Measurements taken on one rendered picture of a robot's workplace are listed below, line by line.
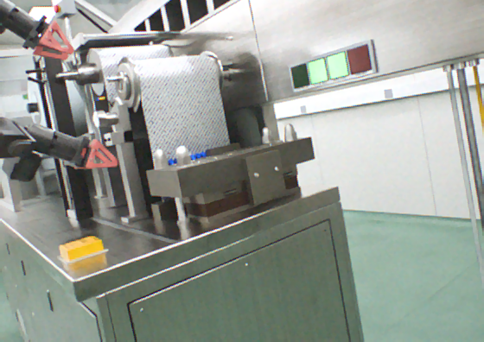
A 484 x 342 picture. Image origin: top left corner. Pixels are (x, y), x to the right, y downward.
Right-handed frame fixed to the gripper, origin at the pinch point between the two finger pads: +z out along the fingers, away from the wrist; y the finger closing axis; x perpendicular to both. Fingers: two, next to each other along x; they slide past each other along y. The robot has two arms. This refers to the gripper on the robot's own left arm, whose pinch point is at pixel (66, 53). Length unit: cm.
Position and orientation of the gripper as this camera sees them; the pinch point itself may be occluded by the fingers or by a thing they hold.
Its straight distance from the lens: 110.8
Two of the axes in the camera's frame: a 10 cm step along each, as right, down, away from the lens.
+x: 3.7, -8.7, 3.3
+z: 7.3, 4.9, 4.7
